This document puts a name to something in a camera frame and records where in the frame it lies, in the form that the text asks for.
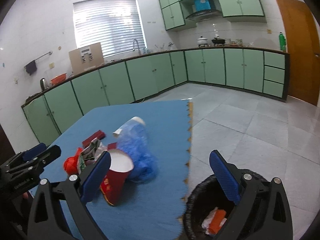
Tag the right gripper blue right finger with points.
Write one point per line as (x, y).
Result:
(224, 174)

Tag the red paper cup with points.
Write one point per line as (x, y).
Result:
(112, 184)

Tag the green white paper carton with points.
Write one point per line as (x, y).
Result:
(90, 154)

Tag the black electric kettle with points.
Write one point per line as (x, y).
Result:
(44, 84)

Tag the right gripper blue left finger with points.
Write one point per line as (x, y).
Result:
(92, 176)

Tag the white cooking pot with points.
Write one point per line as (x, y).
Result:
(202, 42)

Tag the black wok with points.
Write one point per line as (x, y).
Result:
(218, 41)

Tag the range hood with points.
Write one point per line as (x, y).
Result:
(204, 15)

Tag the white window blinds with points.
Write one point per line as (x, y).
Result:
(113, 23)

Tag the blue foam floor mat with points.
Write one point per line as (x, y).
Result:
(135, 190)

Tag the metal towel rail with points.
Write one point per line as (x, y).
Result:
(46, 54)

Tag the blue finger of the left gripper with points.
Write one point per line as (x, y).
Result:
(34, 152)

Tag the dark towel on rail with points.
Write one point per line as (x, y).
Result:
(31, 67)

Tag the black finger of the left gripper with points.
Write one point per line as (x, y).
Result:
(45, 158)

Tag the chrome sink faucet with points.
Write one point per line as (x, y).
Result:
(136, 46)

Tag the white blue paper cup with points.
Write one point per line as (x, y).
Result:
(134, 121)

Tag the black trash bin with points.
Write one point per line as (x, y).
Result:
(209, 195)

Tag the blue box above hood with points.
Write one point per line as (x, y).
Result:
(201, 5)

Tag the green plastic bottle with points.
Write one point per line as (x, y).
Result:
(282, 42)

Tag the brown wooden door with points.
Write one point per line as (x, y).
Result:
(303, 47)

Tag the dark red flat box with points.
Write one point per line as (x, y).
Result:
(97, 135)

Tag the green lower kitchen cabinets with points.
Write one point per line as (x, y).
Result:
(257, 71)

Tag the brown cardboard box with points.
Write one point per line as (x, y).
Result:
(85, 58)

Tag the orange plastic basin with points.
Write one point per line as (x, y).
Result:
(58, 79)

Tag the blue plastic bag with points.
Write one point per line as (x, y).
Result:
(135, 144)

